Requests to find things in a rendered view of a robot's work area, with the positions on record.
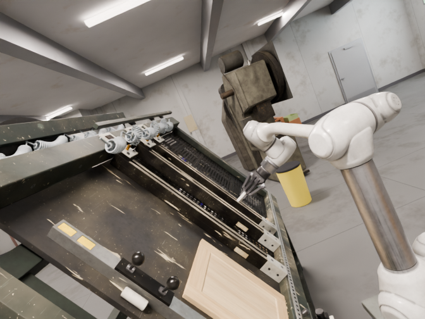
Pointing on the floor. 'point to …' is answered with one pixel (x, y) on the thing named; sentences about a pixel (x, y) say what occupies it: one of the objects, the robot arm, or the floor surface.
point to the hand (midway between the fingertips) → (241, 197)
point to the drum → (294, 183)
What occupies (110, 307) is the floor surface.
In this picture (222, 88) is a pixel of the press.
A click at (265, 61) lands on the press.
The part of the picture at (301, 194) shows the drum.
